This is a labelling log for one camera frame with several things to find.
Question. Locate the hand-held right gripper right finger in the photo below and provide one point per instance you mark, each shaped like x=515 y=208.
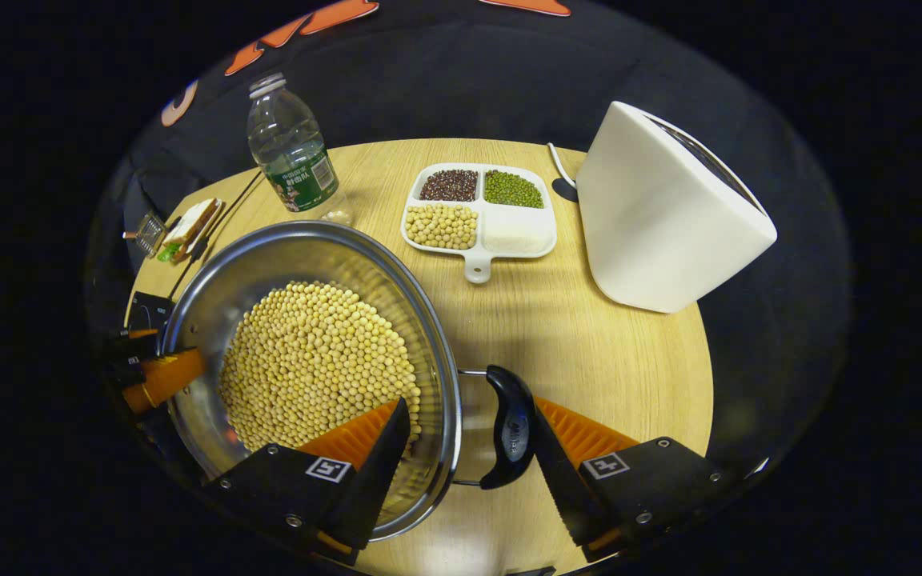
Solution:
x=561 y=480

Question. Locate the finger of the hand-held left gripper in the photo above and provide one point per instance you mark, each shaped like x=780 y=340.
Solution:
x=165 y=378
x=129 y=346

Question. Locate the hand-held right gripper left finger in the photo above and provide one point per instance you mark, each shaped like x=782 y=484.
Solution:
x=373 y=480

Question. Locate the black induction cooktop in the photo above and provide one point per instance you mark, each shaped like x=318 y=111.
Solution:
x=149 y=310

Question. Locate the stainless steel pot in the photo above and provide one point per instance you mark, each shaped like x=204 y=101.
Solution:
x=213 y=296

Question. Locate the pile of soybeans in pot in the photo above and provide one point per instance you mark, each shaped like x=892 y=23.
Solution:
x=309 y=360

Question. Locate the sandwich with lettuce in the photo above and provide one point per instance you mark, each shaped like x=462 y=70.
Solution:
x=193 y=222

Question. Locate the portion of white rice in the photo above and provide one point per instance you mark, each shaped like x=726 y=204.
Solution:
x=517 y=232

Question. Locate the clear plastic water bottle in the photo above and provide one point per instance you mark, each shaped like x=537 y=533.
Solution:
x=293 y=152

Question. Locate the small portion of soybeans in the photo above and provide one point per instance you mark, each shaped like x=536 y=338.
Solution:
x=441 y=226

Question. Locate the white toaster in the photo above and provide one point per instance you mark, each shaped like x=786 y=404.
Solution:
x=653 y=216

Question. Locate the dark table grommet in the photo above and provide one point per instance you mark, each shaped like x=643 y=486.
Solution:
x=563 y=192

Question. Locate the portion of green mung beans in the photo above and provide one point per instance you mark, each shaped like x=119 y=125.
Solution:
x=513 y=190

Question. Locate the portion of red beans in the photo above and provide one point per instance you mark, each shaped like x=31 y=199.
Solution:
x=449 y=186

